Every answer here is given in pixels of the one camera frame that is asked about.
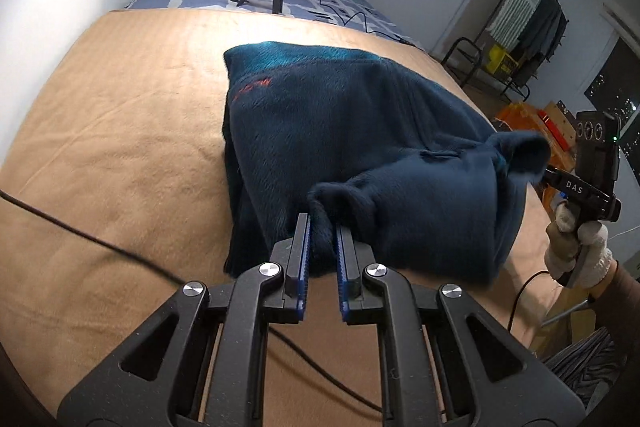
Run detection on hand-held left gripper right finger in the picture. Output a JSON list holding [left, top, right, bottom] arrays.
[[335, 223, 587, 427]]

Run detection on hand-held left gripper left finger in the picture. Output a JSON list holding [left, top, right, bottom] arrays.
[[56, 213, 312, 427]]

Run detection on dark blue fleece garment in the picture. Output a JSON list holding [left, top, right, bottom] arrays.
[[221, 40, 551, 293]]

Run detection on person's right forearm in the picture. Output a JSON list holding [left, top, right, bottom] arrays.
[[590, 259, 640, 323]]

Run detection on person's right hand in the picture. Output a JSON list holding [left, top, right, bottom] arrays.
[[545, 202, 614, 294]]

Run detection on orange crate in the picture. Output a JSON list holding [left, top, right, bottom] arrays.
[[494, 102, 551, 144]]

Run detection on yellow box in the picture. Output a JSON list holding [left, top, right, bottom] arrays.
[[485, 44, 519, 80]]

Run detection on grey hanging garment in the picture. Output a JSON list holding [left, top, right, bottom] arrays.
[[517, 0, 568, 64]]

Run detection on grey striped cloth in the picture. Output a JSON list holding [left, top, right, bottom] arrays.
[[542, 327, 640, 408]]

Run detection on tan blanket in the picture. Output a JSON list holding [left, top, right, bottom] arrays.
[[0, 8, 566, 427]]

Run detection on black metal chair frame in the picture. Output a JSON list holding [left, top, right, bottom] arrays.
[[442, 37, 485, 86]]

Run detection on thick black cable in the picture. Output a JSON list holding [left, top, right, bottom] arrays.
[[0, 188, 386, 413]]

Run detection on thin black ring light cable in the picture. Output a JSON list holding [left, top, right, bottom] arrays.
[[287, 0, 421, 48]]

